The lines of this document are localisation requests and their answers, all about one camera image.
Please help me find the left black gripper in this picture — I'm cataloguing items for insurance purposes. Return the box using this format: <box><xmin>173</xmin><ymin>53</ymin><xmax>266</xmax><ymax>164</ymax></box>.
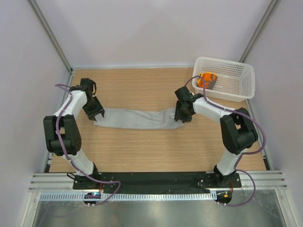
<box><xmin>83</xmin><ymin>96</ymin><xmax>105</xmax><ymax>121</ymax></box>

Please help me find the grey cloth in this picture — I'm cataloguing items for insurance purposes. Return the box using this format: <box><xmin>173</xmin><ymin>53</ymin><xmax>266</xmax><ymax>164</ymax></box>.
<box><xmin>94</xmin><ymin>107</ymin><xmax>184</xmax><ymax>130</ymax></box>

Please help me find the orange grey giraffe towel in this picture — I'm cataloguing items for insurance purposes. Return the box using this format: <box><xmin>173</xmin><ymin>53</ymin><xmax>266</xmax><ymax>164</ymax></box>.
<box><xmin>196</xmin><ymin>72</ymin><xmax>218</xmax><ymax>90</ymax></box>

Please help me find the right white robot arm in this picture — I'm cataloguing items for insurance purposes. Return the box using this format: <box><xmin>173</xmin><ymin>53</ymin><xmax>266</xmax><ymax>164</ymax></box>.
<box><xmin>174</xmin><ymin>86</ymin><xmax>258</xmax><ymax>187</ymax></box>

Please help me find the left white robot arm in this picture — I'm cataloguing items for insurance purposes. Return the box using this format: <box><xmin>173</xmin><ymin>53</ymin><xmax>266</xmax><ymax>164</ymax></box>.
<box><xmin>43</xmin><ymin>78</ymin><xmax>105</xmax><ymax>189</ymax></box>

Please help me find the white perforated plastic basket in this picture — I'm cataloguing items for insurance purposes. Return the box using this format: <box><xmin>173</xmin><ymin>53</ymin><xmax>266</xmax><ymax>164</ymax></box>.
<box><xmin>192</xmin><ymin>57</ymin><xmax>255</xmax><ymax>102</ymax></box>

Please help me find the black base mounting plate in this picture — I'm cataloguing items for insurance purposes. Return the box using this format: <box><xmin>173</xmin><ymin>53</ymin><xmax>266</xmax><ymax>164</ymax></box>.
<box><xmin>67</xmin><ymin>172</ymin><xmax>241</xmax><ymax>194</ymax></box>

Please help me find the white slotted cable duct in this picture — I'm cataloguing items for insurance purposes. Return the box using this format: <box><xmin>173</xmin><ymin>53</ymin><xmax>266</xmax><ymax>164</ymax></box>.
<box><xmin>39</xmin><ymin>191</ymin><xmax>217</xmax><ymax>202</ymax></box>

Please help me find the left aluminium frame post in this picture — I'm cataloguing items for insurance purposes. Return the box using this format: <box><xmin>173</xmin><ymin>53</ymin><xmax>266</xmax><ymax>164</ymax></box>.
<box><xmin>27</xmin><ymin>0</ymin><xmax>72</xmax><ymax>74</ymax></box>

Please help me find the aluminium frame post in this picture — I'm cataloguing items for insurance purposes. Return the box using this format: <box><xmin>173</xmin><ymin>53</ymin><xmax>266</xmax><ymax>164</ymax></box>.
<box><xmin>239</xmin><ymin>0</ymin><xmax>281</xmax><ymax>63</ymax></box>
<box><xmin>27</xmin><ymin>0</ymin><xmax>72</xmax><ymax>74</ymax></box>

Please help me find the aluminium rail front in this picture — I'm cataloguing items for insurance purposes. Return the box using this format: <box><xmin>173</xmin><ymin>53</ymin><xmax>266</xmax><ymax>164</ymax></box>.
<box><xmin>28</xmin><ymin>170</ymin><xmax>287</xmax><ymax>192</ymax></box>

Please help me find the right aluminium frame post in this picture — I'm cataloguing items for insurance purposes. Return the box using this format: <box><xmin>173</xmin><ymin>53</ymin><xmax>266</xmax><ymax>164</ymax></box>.
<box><xmin>239</xmin><ymin>0</ymin><xmax>281</xmax><ymax>63</ymax></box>

